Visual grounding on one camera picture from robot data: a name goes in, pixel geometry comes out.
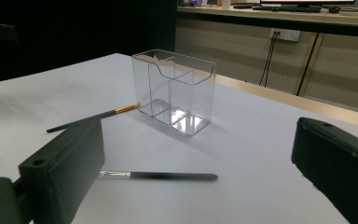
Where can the gold ferrule makeup brush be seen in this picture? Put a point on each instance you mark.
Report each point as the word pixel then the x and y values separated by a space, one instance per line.
pixel 105 114

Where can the computer monitor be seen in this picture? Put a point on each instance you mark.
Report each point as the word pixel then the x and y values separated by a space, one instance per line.
pixel 307 2

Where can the white paper cup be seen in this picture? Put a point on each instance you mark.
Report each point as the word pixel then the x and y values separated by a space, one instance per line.
pixel 226 3

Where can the silver ferrule makeup brush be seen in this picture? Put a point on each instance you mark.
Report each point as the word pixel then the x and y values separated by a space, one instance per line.
pixel 167 176

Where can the clear acrylic organizer box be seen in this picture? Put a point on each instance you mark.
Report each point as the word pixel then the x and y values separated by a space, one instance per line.
pixel 180 119

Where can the black computer mouse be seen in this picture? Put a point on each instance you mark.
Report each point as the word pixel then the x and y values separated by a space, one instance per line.
pixel 334 10

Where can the purple bag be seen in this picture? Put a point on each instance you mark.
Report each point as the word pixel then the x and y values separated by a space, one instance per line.
pixel 195 2

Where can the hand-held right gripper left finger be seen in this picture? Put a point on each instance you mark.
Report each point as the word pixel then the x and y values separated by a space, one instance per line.
pixel 65 165

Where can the white wall socket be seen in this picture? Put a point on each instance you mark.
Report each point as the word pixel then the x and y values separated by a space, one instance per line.
pixel 287 34

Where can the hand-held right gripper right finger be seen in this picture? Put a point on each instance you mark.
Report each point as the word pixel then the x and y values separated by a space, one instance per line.
pixel 338 168

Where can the beige office desk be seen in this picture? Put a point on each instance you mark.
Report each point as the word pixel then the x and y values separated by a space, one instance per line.
pixel 338 62

